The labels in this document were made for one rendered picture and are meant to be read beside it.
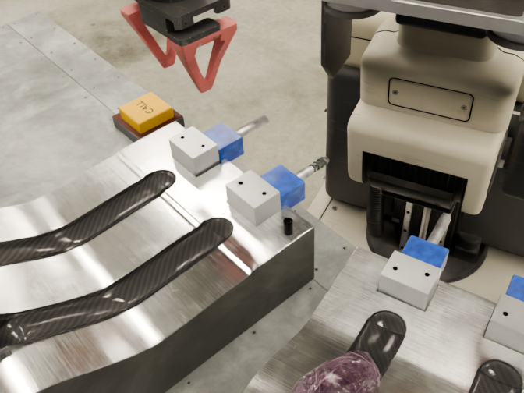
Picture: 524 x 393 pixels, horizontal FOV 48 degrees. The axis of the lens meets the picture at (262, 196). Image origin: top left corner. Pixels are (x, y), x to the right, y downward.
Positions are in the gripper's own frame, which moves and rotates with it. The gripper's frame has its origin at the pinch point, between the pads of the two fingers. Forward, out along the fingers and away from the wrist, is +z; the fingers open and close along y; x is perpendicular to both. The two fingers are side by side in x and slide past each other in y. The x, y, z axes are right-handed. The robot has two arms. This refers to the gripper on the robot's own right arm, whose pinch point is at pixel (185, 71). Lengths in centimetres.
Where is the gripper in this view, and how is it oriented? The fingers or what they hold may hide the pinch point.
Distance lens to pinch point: 64.6
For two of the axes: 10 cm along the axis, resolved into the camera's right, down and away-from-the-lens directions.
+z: 0.5, 7.2, 7.0
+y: 6.6, 5.0, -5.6
